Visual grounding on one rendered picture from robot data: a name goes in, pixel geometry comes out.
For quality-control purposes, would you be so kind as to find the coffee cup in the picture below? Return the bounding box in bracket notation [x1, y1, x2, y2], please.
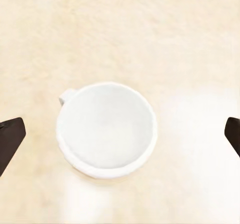
[56, 82, 158, 179]

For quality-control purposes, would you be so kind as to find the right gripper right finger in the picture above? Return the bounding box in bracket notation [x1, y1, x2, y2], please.
[224, 117, 240, 157]

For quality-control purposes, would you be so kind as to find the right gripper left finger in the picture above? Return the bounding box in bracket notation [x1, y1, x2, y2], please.
[0, 117, 26, 177]

